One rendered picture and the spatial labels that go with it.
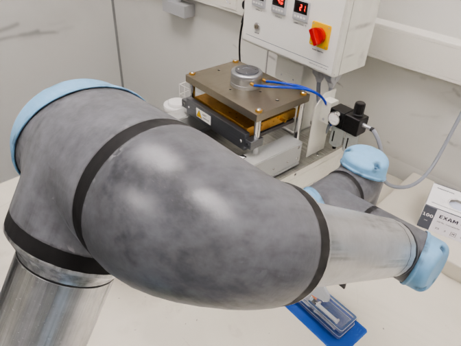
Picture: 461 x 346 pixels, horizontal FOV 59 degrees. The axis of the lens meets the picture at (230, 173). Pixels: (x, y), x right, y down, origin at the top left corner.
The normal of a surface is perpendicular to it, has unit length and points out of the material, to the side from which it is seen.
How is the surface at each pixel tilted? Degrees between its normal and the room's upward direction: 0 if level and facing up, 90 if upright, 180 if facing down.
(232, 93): 0
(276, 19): 90
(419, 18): 90
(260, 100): 0
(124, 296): 0
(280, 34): 90
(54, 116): 32
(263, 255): 67
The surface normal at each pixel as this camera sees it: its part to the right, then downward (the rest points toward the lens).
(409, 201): 0.04, -0.80
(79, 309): 0.65, 0.40
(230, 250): 0.32, 0.15
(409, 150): -0.70, 0.40
